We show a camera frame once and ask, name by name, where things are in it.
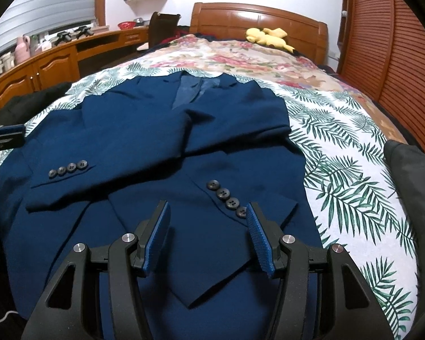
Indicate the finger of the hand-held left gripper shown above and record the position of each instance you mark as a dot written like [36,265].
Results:
[7,131]
[3,144]

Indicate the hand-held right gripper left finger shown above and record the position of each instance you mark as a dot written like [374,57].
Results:
[156,244]

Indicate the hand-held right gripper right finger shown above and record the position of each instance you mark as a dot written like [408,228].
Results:
[260,241]

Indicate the navy blue suit jacket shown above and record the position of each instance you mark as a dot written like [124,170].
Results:
[163,141]

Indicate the black folded garment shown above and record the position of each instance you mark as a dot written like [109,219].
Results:
[28,104]

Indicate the row of small jars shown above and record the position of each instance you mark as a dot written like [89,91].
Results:
[0,64]

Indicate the pink vase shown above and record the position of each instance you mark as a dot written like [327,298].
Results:
[22,51]

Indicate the wooden desk cabinet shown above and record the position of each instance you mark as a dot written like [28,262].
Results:
[53,63]

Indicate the white box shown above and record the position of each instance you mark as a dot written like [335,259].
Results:
[44,46]

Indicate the leaf print bedsheet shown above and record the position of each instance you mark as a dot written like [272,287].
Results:
[340,170]

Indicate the black small tripod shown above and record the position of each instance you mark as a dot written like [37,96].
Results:
[83,30]
[62,38]

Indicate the grey window blind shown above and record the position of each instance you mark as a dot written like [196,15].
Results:
[49,3]

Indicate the red basket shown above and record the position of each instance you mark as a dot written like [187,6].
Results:
[126,25]

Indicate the dark grey folded garment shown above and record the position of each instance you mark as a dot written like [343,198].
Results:
[411,173]

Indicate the grey small appliance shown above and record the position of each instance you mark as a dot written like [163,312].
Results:
[139,21]

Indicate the floral blanket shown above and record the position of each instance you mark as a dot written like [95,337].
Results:
[255,56]

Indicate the dark brown chair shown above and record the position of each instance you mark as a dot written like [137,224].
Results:
[163,28]

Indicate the red cloth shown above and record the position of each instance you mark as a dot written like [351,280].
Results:
[171,39]

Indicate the yellow plush toy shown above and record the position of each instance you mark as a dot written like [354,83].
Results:
[265,37]

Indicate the wooden bed headboard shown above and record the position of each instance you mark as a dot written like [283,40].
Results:
[233,17]

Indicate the wooden louvred wardrobe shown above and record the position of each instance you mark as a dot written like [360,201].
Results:
[393,42]

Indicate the wooden window frame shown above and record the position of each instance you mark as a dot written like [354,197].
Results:
[101,0]

